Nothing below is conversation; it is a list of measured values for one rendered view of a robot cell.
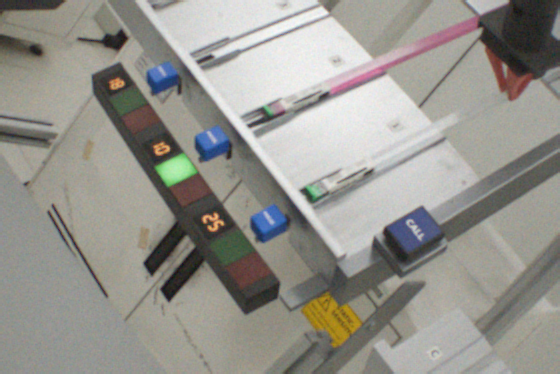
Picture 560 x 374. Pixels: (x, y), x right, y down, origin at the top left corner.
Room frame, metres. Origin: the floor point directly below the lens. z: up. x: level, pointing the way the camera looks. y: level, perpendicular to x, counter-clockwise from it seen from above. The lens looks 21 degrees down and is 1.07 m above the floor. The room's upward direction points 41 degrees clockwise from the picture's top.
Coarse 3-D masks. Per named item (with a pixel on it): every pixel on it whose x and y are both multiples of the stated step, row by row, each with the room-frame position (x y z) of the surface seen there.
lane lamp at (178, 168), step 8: (176, 160) 0.95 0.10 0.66; (184, 160) 0.95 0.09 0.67; (160, 168) 0.93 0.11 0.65; (168, 168) 0.94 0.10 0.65; (176, 168) 0.94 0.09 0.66; (184, 168) 0.94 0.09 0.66; (192, 168) 0.94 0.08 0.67; (168, 176) 0.93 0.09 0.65; (176, 176) 0.93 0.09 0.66; (184, 176) 0.93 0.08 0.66; (168, 184) 0.92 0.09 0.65
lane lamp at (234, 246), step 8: (240, 232) 0.90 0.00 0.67; (224, 240) 0.89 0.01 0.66; (232, 240) 0.89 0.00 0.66; (240, 240) 0.89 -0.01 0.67; (216, 248) 0.88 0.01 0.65; (224, 248) 0.88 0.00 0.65; (232, 248) 0.88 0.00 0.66; (240, 248) 0.89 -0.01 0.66; (248, 248) 0.89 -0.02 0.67; (224, 256) 0.88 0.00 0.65; (232, 256) 0.88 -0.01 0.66; (240, 256) 0.88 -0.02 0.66; (224, 264) 0.87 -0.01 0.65
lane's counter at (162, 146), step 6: (156, 138) 0.96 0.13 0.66; (162, 138) 0.96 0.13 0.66; (168, 138) 0.97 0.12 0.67; (144, 144) 0.95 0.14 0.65; (150, 144) 0.95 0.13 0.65; (156, 144) 0.96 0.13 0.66; (162, 144) 0.96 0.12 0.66; (168, 144) 0.96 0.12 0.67; (174, 144) 0.96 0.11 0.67; (150, 150) 0.95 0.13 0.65; (156, 150) 0.95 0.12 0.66; (162, 150) 0.95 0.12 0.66; (168, 150) 0.95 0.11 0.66; (174, 150) 0.96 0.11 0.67; (150, 156) 0.94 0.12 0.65; (156, 156) 0.94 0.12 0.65; (162, 156) 0.95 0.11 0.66
